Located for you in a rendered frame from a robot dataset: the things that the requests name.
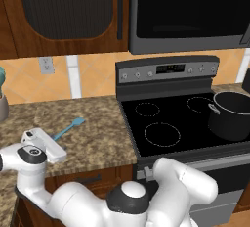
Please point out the teal plant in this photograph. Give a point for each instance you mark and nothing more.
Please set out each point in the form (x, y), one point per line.
(2, 81)

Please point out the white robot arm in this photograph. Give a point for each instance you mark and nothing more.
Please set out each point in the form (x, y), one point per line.
(84, 204)

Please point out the brown drawer front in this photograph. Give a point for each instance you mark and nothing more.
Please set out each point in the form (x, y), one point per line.
(107, 177)

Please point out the black and grey stove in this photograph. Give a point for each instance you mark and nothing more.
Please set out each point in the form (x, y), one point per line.
(169, 120)

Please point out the black cooking pot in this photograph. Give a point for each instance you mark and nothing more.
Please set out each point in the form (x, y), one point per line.
(231, 120)

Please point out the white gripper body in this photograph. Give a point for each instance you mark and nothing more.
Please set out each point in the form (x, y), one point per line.
(54, 149)

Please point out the black object on worktop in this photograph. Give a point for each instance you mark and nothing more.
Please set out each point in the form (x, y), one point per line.
(246, 81)

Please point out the brown cupboard door, dark panel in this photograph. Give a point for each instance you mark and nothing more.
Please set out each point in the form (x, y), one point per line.
(68, 12)

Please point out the blue spatula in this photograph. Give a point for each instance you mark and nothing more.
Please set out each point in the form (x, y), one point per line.
(69, 127)

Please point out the grey stove knob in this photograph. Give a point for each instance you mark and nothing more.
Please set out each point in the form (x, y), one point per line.
(150, 73)
(190, 70)
(213, 68)
(123, 76)
(201, 69)
(137, 74)

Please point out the plain brown cupboard door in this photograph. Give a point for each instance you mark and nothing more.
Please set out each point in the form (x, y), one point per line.
(6, 32)

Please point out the black and grey microwave oven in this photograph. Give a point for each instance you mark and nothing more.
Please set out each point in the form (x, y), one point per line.
(192, 12)

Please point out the grey wall socket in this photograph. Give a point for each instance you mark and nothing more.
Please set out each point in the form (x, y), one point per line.
(46, 65)

